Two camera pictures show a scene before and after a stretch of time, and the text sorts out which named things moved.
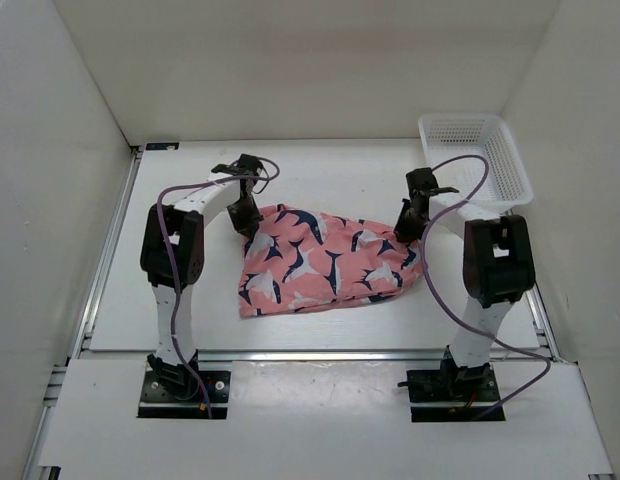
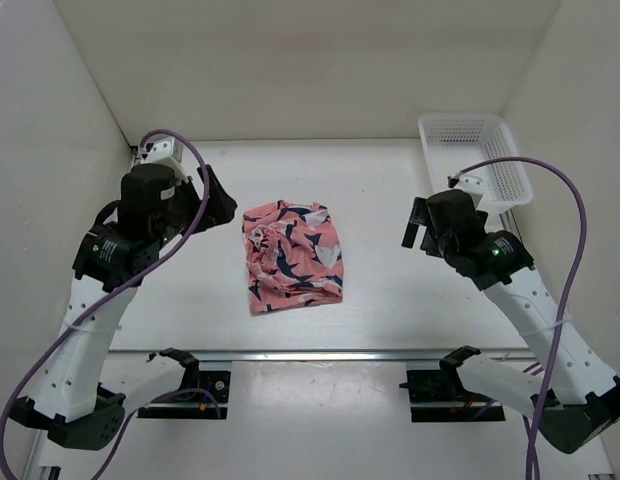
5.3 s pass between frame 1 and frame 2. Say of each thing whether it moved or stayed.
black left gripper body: moved
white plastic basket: stayed
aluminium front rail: stayed
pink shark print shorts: moved
